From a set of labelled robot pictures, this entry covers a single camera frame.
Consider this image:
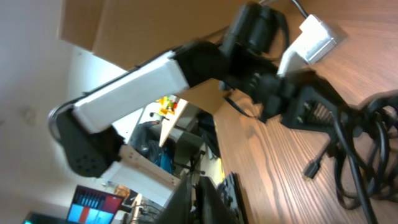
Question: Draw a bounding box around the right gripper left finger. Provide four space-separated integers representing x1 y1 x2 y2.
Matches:
155 175 193 224

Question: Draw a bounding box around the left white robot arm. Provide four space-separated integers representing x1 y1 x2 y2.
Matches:
49 2 340 196

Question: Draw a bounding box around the computer monitor screen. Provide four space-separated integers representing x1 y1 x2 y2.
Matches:
67 185 124 224

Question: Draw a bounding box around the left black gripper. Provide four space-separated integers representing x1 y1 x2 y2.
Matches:
242 70 351 134

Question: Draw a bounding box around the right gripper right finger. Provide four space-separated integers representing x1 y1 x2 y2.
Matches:
198 176 238 224

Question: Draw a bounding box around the black usb cable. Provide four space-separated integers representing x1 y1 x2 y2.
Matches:
303 93 398 224

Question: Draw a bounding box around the background office clutter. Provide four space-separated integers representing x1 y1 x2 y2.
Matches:
129 95 221 175

